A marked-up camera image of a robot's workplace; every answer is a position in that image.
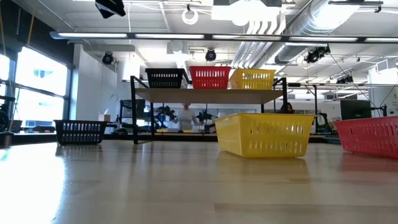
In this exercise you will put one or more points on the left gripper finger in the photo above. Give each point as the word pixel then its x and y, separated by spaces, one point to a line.
pixel 110 7

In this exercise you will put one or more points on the red plastic slotted basket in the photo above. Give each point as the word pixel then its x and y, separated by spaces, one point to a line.
pixel 210 78
pixel 367 122
pixel 210 67

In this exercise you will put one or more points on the yellow plastic slotted basket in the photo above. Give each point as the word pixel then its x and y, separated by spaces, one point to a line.
pixel 252 79
pixel 230 137
pixel 253 70

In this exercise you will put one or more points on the black background robot arm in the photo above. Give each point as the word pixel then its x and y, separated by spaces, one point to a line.
pixel 205 116
pixel 164 113

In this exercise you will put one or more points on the wooden shelf with black legs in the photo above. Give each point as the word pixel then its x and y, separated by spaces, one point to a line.
pixel 205 96

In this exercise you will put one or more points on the long ceiling light strip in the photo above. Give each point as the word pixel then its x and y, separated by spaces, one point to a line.
pixel 93 35

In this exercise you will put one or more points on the black round ceiling fixture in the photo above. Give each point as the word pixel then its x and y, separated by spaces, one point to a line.
pixel 210 55
pixel 108 58

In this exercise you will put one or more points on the large bright window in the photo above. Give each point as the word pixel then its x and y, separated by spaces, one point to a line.
pixel 40 77

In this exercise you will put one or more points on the black computer monitor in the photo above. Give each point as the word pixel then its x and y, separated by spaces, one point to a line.
pixel 141 109
pixel 354 110

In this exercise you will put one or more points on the small cardboard box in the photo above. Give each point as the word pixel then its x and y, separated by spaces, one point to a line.
pixel 104 118

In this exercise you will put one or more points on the white ceiling light panel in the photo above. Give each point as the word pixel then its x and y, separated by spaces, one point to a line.
pixel 242 12

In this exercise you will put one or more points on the person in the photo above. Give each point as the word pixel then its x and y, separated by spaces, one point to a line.
pixel 186 119
pixel 287 109

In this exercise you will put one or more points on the white ceiling conduit bundle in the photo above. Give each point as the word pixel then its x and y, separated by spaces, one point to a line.
pixel 258 34

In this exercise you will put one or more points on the black ceiling track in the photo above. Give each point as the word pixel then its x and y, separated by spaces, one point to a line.
pixel 354 2

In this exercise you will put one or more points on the small black ceiling fixture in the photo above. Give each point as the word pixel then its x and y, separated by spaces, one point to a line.
pixel 344 80

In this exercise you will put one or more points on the silver round air duct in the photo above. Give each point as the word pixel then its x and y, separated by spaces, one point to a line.
pixel 311 25

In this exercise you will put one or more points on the black ceiling camera cluster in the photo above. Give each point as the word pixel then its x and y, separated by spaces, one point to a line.
pixel 315 55

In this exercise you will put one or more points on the black aluminium rig frame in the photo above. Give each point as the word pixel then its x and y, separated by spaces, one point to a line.
pixel 329 140

